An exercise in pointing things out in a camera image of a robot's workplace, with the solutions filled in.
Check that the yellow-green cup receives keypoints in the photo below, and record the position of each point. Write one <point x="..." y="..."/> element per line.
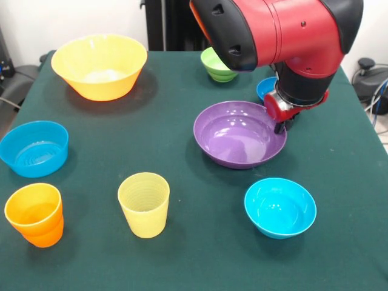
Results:
<point x="144" y="218"/>

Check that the grey pedestal foot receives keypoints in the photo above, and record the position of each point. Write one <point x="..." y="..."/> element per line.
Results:
<point x="373" y="78"/>
<point x="21" y="78"/>

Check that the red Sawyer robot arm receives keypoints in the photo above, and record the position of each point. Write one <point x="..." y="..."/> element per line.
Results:
<point x="288" y="30"/>

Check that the black device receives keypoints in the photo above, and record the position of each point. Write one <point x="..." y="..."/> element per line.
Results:
<point x="6" y="66"/>

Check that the green bowl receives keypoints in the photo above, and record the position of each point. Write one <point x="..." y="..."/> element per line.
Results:
<point x="213" y="69"/>

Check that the large orange bowl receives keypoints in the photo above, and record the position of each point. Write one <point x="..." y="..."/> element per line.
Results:
<point x="91" y="60"/>

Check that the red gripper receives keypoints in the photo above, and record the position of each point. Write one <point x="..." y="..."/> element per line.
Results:
<point x="282" y="113"/>

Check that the blue ribbed bowl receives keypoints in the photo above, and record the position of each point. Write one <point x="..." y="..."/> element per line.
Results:
<point x="33" y="157"/>

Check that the cyan bowl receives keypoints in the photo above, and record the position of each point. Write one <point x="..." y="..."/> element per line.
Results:
<point x="279" y="212"/>

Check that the dark green tablecloth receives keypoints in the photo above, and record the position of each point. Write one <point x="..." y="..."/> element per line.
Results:
<point x="182" y="266"/>

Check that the dark blue bowl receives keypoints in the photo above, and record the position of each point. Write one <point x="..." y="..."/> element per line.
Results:
<point x="265" y="88"/>

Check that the large purple bowl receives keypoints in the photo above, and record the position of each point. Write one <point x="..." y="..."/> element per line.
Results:
<point x="236" y="145"/>

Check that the orange cup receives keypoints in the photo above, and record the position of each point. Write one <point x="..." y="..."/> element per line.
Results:
<point x="36" y="230"/>

